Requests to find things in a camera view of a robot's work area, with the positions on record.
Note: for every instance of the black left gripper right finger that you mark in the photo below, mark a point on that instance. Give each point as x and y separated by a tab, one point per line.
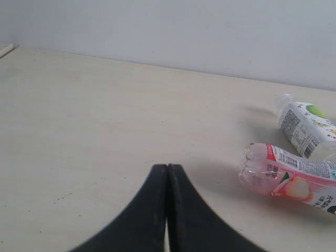
192	224

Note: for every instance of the pink peach soda bottle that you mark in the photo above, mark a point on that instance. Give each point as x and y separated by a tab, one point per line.
272	171

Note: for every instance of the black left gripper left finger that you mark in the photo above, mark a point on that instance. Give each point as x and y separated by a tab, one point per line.
141	225

